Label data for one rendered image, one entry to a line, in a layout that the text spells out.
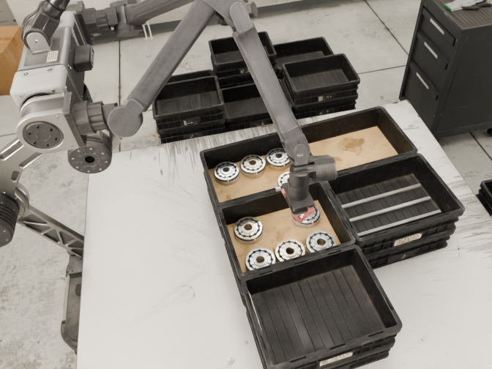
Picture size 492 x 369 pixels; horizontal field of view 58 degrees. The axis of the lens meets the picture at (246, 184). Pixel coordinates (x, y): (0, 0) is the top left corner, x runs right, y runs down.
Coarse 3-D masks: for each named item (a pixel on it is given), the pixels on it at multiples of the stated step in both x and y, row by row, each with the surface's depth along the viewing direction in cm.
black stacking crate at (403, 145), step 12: (336, 120) 185; (348, 120) 188; (360, 120) 190; (372, 120) 192; (384, 120) 187; (312, 132) 186; (324, 132) 188; (336, 132) 191; (348, 132) 193; (384, 132) 190; (396, 132) 180; (396, 144) 183; (408, 144) 174
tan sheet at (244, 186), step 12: (264, 156) 187; (288, 168) 182; (240, 180) 179; (252, 180) 179; (264, 180) 178; (276, 180) 178; (216, 192) 176; (228, 192) 176; (240, 192) 175; (252, 192) 175
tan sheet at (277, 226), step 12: (264, 216) 167; (276, 216) 166; (288, 216) 166; (324, 216) 165; (228, 228) 164; (264, 228) 163; (276, 228) 162; (288, 228) 162; (300, 228) 162; (312, 228) 161; (324, 228) 161; (264, 240) 159; (276, 240) 159; (300, 240) 158; (336, 240) 157; (240, 252) 157; (240, 264) 153
